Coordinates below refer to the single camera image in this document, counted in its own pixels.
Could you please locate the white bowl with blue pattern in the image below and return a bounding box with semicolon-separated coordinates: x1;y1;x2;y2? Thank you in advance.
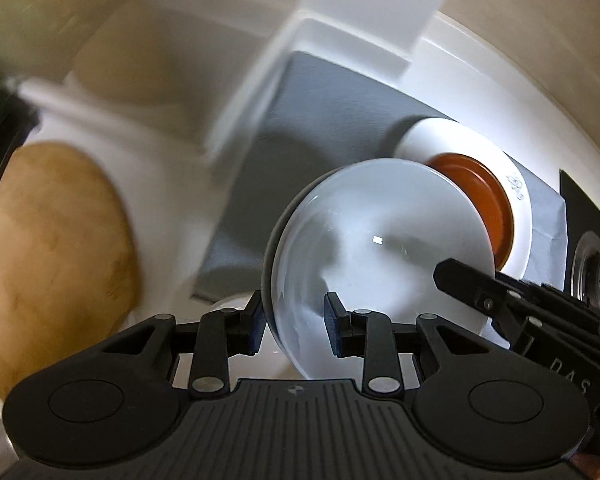
261;158;496;382

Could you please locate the round wooden cutting board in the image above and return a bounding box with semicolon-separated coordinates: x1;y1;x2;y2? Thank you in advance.
0;142;142;401

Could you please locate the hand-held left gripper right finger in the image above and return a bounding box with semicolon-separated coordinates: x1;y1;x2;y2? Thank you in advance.
323;291;487;397

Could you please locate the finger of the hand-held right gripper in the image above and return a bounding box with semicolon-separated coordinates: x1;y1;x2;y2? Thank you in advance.
432;258;533;341

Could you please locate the round metal stove burner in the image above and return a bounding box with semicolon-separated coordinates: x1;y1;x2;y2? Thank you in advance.
570;232;600;311

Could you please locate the grey dish mat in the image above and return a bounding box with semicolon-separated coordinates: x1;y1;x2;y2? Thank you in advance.
191;51;567;306

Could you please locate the square white floral plate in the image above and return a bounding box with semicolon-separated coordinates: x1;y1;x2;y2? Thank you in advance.
394;117;537;348

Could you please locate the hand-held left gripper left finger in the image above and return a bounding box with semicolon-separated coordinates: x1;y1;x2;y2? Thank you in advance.
97;290;269;397

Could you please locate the brown round plate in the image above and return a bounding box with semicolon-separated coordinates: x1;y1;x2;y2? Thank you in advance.
424;152;514;271

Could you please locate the black glass gas stove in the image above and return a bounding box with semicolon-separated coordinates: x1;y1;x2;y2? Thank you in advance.
559;169;600;293

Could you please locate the plain white bowl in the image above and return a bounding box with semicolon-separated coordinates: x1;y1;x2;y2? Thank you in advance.
207;291;306;382

